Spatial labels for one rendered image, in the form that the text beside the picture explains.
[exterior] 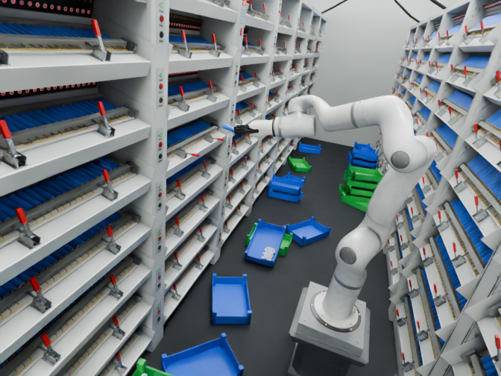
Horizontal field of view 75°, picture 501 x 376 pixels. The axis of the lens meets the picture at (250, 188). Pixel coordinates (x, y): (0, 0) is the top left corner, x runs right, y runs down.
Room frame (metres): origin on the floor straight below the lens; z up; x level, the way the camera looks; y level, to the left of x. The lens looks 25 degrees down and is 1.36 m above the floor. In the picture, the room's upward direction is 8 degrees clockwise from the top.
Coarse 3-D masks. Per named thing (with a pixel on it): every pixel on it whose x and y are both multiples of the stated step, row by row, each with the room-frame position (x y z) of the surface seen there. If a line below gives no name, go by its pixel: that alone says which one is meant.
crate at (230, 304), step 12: (216, 288) 1.48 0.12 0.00; (228, 288) 1.50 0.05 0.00; (240, 288) 1.51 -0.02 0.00; (216, 300) 1.39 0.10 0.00; (228, 300) 1.40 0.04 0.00; (240, 300) 1.41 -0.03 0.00; (216, 312) 1.23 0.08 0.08; (228, 312) 1.32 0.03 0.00; (240, 312) 1.33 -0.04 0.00; (240, 324) 1.25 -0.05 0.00
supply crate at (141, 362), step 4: (140, 360) 0.63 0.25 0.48; (144, 360) 0.63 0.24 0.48; (136, 364) 0.62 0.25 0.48; (140, 364) 0.62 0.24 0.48; (144, 364) 0.62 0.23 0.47; (136, 368) 0.62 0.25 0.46; (140, 368) 0.62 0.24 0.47; (144, 368) 0.62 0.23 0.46; (148, 368) 0.63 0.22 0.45; (152, 368) 0.63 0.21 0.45; (136, 372) 0.61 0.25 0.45; (140, 372) 0.62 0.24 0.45; (144, 372) 0.62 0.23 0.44; (148, 372) 0.63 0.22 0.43; (152, 372) 0.63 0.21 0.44; (156, 372) 0.62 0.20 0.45; (160, 372) 0.62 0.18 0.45; (164, 372) 0.62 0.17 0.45
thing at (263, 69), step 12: (252, 0) 2.42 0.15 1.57; (264, 0) 2.40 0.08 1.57; (276, 0) 2.38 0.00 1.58; (276, 12) 2.37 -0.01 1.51; (276, 24) 2.40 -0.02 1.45; (252, 36) 2.41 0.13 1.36; (264, 36) 2.39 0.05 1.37; (264, 72) 2.38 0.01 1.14; (252, 96) 2.40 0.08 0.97; (264, 96) 2.37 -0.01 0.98; (252, 204) 2.46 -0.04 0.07
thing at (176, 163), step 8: (200, 120) 1.73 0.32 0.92; (208, 120) 1.72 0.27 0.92; (216, 120) 1.71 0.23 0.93; (216, 136) 1.62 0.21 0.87; (224, 136) 1.67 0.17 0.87; (200, 144) 1.45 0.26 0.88; (208, 144) 1.49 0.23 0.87; (216, 144) 1.59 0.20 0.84; (192, 152) 1.34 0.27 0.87; (200, 152) 1.39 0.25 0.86; (168, 160) 1.11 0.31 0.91; (176, 160) 1.22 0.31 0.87; (184, 160) 1.25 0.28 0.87; (192, 160) 1.34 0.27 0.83; (168, 168) 1.14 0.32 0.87; (176, 168) 1.19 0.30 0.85; (168, 176) 1.15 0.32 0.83
